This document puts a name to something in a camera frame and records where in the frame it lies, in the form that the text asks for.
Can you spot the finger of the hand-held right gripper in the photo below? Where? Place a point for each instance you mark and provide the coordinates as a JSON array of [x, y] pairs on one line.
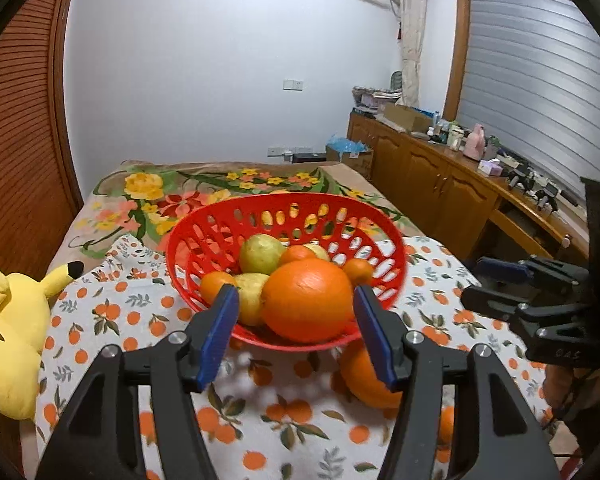
[[505, 270], [490, 302]]

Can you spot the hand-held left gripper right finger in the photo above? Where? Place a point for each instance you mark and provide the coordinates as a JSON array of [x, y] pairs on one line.
[[375, 335]]

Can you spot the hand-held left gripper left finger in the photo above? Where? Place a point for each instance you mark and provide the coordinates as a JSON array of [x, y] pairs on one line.
[[217, 335]]

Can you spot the red perforated plastic basket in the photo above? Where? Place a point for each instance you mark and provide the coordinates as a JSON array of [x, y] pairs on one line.
[[260, 337]]

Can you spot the large orange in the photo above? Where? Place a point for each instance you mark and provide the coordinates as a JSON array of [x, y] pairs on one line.
[[307, 300], [362, 380]]

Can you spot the mandarin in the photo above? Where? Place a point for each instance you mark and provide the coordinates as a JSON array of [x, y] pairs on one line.
[[214, 286], [358, 270], [297, 255]]

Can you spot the large yellow guava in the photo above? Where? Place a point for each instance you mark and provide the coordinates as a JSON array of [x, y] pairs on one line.
[[252, 300]]

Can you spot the small green guava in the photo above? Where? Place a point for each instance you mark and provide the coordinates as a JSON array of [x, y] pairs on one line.
[[260, 255]]

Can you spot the person's right forearm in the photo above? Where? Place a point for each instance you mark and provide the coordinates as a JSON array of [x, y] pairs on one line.
[[597, 425]]

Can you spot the person's right hand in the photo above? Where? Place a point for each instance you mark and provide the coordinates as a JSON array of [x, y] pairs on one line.
[[560, 385]]

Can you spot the small black device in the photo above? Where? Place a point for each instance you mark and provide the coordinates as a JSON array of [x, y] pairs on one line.
[[522, 180], [545, 196]]

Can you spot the yellow-green fruit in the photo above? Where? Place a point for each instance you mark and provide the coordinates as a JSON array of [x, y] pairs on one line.
[[321, 252]]

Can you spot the pink tissue pack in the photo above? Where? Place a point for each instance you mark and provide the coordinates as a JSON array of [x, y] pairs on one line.
[[490, 166]]

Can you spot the orange-print white tablecloth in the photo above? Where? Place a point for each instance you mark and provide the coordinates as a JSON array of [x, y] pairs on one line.
[[105, 340]]

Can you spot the wooden cabinet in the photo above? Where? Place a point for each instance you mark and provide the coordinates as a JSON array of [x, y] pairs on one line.
[[430, 180]]

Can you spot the pink bottle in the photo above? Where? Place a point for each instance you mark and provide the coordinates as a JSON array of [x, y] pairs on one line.
[[475, 142]]

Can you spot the floral blanket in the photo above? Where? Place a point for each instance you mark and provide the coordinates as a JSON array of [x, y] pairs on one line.
[[145, 195]]

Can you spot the flat cardboard box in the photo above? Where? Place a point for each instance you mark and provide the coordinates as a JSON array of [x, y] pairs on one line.
[[407, 117]]

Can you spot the blue plastic bags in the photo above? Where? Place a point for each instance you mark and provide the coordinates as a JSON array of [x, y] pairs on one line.
[[345, 144]]

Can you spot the window with grey blind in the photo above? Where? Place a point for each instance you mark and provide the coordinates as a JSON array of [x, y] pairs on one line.
[[520, 70]]

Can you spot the yellow plush toy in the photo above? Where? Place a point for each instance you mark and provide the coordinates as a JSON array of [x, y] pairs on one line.
[[10, 340]]

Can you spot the stack of papers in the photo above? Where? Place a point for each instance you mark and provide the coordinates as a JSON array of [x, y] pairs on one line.
[[375, 97]]

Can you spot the white curtain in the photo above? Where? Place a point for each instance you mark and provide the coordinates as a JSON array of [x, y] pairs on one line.
[[411, 35]]

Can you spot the wooden louvred wardrobe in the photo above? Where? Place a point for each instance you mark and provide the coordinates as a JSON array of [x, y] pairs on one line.
[[20, 135]]

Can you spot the white wall socket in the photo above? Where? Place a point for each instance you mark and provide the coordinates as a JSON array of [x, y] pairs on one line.
[[279, 151]]

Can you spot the white wall switch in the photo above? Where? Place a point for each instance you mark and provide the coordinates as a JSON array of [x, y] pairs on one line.
[[293, 84]]

